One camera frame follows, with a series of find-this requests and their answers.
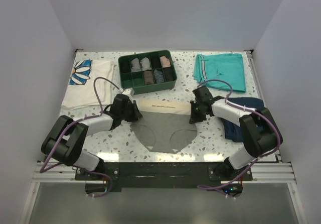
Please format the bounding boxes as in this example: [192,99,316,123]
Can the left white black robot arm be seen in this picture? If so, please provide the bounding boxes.
[40,94,142,180]

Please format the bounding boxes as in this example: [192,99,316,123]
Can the pink rolled underwear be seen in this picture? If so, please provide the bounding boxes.
[159,56,171,68]

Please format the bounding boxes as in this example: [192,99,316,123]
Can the navy folded garment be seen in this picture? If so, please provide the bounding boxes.
[220,97,265,143]

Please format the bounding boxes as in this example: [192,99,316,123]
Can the grey cream underwear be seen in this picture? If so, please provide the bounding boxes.
[130,100,198,154]

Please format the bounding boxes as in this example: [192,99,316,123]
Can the teal folded shorts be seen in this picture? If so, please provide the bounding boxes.
[193,53,246,93]

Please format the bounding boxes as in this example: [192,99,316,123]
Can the navy striped rolled sock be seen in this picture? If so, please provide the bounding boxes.
[153,69,165,84]

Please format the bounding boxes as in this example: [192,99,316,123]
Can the aluminium frame rail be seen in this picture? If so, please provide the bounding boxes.
[31,161,81,183]

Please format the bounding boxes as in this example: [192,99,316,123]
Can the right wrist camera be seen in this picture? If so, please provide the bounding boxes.
[193,86,213,103]

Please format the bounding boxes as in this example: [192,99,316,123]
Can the black rolled underwear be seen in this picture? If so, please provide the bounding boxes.
[163,67,176,82]

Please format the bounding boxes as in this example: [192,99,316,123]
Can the white daisy print shirt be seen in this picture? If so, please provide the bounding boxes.
[61,59,115,110]

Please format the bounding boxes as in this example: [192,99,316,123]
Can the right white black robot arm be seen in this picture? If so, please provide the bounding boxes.
[190,96,283,180]

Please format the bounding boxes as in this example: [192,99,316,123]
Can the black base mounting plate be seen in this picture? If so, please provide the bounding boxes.
[74,158,254,193]

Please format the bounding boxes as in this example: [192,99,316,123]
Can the brown rolled underwear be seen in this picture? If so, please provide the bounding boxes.
[143,70,154,85]

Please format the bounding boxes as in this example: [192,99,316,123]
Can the white grey rolled sock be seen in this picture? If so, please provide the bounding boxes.
[140,57,151,71]

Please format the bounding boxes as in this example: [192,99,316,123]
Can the grey striped rolled sock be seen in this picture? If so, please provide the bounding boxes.
[130,58,141,72]

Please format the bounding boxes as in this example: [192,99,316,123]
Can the green compartment organizer tray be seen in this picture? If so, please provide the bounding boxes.
[118,50,178,95]

